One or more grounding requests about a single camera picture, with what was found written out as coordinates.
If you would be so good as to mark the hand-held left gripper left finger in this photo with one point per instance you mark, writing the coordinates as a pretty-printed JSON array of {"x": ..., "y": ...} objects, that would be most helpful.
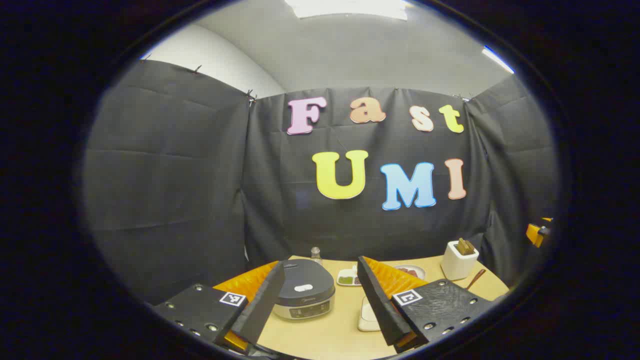
[{"x": 262, "y": 307}]

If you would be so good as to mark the brown wooden spoon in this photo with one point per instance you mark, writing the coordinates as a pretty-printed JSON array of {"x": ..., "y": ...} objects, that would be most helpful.
[{"x": 476, "y": 279}]

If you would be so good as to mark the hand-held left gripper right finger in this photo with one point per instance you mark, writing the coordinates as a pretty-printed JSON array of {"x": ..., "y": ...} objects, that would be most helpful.
[{"x": 382, "y": 310}]

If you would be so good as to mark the white round plate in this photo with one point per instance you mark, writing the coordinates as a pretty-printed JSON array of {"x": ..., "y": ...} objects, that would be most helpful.
[{"x": 417, "y": 272}]

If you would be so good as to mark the grey rice cooker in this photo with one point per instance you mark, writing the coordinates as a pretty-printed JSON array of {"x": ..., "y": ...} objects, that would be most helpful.
[{"x": 306, "y": 280}]

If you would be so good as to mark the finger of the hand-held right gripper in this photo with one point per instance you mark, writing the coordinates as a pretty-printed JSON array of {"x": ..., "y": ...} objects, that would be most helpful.
[{"x": 535, "y": 232}]

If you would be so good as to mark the clear rice tray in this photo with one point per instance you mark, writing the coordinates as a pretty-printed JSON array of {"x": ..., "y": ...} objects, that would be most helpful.
[{"x": 367, "y": 317}]

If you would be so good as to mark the brown meat piece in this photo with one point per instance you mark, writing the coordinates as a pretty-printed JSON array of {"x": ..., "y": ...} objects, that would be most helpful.
[{"x": 407, "y": 271}]

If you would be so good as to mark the small glass jar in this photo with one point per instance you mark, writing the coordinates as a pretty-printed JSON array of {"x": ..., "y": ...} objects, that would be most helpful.
[{"x": 316, "y": 255}]

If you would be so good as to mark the white square container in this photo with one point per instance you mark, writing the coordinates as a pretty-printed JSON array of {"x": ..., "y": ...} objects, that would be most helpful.
[{"x": 456, "y": 265}]

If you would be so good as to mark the black backdrop cloth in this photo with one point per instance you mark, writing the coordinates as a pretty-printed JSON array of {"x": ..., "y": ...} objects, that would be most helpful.
[{"x": 190, "y": 175}]

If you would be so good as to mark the narrow ceiling light panel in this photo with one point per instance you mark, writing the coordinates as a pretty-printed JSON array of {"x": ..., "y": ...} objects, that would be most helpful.
[{"x": 497, "y": 60}]

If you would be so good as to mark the white divided bean dish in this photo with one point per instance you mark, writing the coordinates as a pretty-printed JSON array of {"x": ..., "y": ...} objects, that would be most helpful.
[{"x": 346, "y": 277}]

